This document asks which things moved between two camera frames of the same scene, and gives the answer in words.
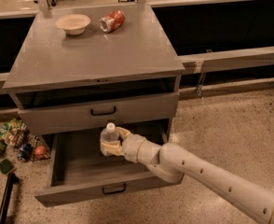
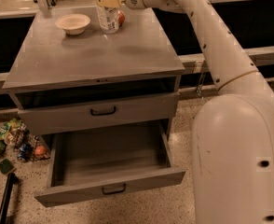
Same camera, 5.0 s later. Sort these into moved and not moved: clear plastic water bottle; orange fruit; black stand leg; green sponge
Moved: clear plastic water bottle
Not moved: green sponge; black stand leg; orange fruit
